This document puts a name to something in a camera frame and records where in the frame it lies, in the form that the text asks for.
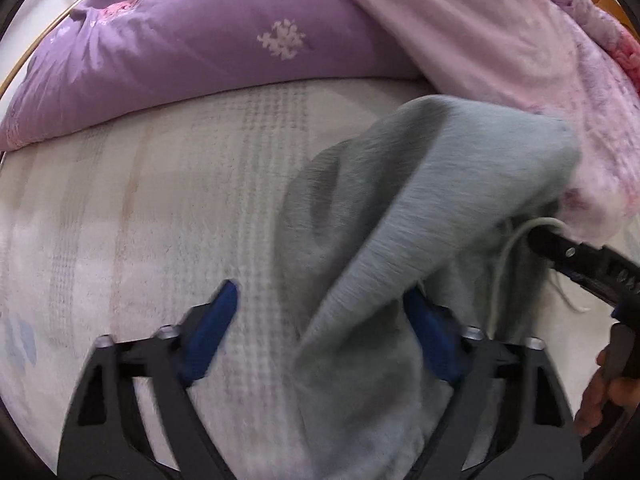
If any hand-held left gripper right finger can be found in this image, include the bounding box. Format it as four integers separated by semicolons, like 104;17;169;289
403;287;585;480

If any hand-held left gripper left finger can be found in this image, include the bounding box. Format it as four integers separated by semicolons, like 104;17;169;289
56;280;239;480

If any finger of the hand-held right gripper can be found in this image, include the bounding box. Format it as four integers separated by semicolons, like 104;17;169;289
526;224;640;306

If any grey hooded sweatshirt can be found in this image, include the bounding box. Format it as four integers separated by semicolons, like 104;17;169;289
272;94;584;480

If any person's right hand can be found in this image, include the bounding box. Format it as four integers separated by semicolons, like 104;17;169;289
573;350;640;437

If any white checked bed sheet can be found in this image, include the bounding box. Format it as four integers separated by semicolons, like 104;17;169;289
0;77;621;476

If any pink fleece blanket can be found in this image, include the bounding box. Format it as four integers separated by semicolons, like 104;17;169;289
300;0;640;244

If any purple floral pillow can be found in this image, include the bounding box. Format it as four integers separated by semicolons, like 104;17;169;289
0;0;421;152

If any wooden bed frame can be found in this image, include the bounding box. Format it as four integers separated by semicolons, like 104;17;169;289
0;0;107;102

